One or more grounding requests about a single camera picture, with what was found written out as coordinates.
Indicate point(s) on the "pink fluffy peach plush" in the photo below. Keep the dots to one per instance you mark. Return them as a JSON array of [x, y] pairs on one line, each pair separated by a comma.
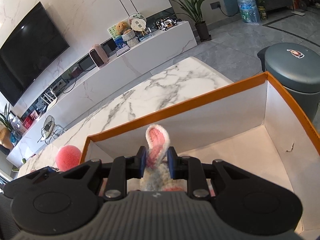
[[67, 157]]

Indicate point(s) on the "blue water jug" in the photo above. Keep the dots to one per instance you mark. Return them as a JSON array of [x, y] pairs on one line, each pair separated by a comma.
[[249, 12]]

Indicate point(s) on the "orange cardboard box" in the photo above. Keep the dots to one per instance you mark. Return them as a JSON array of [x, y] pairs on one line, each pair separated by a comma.
[[254, 124]]

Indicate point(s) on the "grey round trash bin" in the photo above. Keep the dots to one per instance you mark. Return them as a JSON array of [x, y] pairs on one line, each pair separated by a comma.
[[296, 67]]

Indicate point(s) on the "round paper fan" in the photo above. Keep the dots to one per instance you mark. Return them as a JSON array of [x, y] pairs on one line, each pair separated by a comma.
[[138, 25]]

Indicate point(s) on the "teddy bear in basket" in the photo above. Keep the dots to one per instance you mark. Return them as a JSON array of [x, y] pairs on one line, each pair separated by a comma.
[[127, 34]]

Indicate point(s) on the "tall potted grass plant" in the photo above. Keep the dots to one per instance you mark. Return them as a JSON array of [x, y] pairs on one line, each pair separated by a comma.
[[192, 9]]

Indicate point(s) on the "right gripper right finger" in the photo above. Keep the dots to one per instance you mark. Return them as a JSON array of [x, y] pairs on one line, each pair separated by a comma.
[[189, 169]]

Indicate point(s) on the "potted plant on console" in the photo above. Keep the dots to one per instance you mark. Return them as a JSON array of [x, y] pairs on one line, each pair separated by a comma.
[[9, 135]]

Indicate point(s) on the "pink black space heater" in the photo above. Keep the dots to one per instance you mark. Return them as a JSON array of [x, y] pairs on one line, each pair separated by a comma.
[[98, 56]]

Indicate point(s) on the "white wifi router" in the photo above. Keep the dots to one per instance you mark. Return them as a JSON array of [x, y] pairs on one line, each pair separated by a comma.
[[49, 98]]

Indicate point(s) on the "white marble tv console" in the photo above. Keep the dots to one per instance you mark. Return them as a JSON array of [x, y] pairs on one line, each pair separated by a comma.
[[100, 83]]

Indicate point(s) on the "crochet bunny toy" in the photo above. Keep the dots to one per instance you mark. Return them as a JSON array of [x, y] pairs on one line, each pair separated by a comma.
[[156, 175]]

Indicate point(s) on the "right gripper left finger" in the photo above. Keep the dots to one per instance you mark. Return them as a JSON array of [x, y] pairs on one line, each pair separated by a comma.
[[120, 171]]

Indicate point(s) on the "black wall television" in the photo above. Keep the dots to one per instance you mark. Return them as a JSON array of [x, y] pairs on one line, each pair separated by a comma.
[[30, 48]]

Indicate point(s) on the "black white figurines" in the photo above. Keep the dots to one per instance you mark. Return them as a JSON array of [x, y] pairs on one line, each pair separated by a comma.
[[165, 23]]

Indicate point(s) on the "small desk fan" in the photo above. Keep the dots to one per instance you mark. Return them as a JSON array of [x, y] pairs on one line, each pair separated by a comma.
[[50, 130]]

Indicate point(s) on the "green picture book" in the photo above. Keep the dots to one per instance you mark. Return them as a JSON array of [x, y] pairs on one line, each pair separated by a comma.
[[120, 43]]

